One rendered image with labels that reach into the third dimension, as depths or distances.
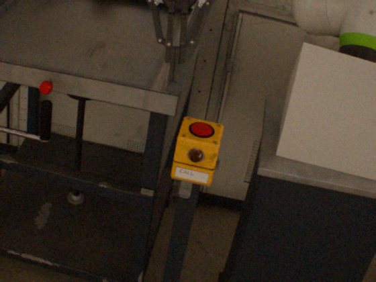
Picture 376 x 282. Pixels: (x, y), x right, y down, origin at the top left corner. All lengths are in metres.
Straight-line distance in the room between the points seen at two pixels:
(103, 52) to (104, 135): 0.85
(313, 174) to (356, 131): 0.15
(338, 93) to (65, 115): 1.26
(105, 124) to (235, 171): 0.49
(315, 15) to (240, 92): 0.69
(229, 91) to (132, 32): 0.59
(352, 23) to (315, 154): 0.33
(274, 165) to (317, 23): 0.38
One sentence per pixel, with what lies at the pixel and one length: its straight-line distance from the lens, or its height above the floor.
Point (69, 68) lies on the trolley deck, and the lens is 1.59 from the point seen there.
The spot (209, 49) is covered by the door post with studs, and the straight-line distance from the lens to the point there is 2.22.
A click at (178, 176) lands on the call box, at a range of 1.35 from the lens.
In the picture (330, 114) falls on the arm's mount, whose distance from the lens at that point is 1.51.
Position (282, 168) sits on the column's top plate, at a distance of 1.54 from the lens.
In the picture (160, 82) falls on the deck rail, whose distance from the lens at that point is 1.56.
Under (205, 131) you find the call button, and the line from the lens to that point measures 1.32.
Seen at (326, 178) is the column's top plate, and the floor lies 0.75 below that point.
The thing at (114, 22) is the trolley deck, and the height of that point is 0.85.
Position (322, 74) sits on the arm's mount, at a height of 0.99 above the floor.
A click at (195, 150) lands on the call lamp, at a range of 1.31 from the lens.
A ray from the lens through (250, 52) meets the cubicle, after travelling 2.19.
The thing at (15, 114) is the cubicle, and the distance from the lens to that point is 2.57.
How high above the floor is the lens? 1.65
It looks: 35 degrees down
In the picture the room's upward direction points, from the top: 11 degrees clockwise
